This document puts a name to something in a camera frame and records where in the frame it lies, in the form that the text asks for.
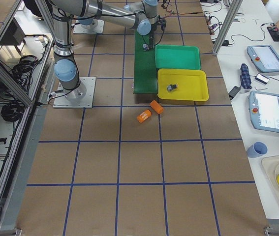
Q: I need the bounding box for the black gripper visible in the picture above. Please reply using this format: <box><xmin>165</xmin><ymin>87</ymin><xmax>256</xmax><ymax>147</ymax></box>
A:
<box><xmin>149</xmin><ymin>15</ymin><xmax>166</xmax><ymax>50</ymax></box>

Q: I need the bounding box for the yellow push button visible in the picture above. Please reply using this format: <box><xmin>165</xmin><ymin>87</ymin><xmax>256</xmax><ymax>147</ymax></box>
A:
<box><xmin>166</xmin><ymin>84</ymin><xmax>178</xmax><ymax>92</ymax></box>

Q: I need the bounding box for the orange cylinder with 4680 print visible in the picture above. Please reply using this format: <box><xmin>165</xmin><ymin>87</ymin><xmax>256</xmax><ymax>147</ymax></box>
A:
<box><xmin>137</xmin><ymin>109</ymin><xmax>152</xmax><ymax>123</ymax></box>

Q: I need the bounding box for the green plastic tray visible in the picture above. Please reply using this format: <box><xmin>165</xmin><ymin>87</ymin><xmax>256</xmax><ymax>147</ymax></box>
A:
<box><xmin>155</xmin><ymin>45</ymin><xmax>201</xmax><ymax>70</ymax></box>

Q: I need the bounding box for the green conveyor belt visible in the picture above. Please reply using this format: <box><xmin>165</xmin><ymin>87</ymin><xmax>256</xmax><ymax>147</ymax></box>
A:
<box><xmin>133</xmin><ymin>31</ymin><xmax>157</xmax><ymax>93</ymax></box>

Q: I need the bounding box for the yellow plastic tray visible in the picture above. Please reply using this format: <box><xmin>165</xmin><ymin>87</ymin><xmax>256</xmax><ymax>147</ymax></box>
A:
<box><xmin>157</xmin><ymin>69</ymin><xmax>209</xmax><ymax>102</ymax></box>

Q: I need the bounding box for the black power adapter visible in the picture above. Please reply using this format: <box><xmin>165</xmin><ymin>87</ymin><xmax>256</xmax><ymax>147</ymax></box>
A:
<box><xmin>228</xmin><ymin>86</ymin><xmax>241</xmax><ymax>100</ymax></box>

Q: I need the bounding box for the folded blue plaid umbrella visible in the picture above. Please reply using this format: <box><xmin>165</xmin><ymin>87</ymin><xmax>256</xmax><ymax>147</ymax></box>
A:
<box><xmin>240</xmin><ymin>63</ymin><xmax>252</xmax><ymax>89</ymax></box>

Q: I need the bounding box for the teach pendant far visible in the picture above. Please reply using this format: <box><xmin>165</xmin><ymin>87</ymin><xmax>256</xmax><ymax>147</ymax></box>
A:
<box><xmin>247</xmin><ymin>45</ymin><xmax>279</xmax><ymax>73</ymax></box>

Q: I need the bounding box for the teach pendant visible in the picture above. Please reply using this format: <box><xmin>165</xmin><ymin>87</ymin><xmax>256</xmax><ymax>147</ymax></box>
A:
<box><xmin>248</xmin><ymin>91</ymin><xmax>279</xmax><ymax>133</ymax></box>
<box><xmin>247</xmin><ymin>45</ymin><xmax>279</xmax><ymax>73</ymax></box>

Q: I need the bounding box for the teach pendant near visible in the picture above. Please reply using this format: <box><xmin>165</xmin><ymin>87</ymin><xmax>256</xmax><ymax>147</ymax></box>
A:
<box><xmin>248</xmin><ymin>91</ymin><xmax>279</xmax><ymax>133</ymax></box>

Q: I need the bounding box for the blue plastic cup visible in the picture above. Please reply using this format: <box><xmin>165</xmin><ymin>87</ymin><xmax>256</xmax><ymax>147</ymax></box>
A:
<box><xmin>247</xmin><ymin>142</ymin><xmax>268</xmax><ymax>158</ymax></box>

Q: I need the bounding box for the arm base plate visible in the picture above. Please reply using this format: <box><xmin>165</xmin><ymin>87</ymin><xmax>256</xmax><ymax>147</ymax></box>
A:
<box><xmin>73</xmin><ymin>18</ymin><xmax>104</xmax><ymax>34</ymax></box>
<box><xmin>53</xmin><ymin>77</ymin><xmax>96</xmax><ymax>109</ymax></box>

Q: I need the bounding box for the aluminium frame post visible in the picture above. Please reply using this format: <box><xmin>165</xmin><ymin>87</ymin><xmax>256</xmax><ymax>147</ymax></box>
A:
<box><xmin>213</xmin><ymin>0</ymin><xmax>243</xmax><ymax>56</ymax></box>

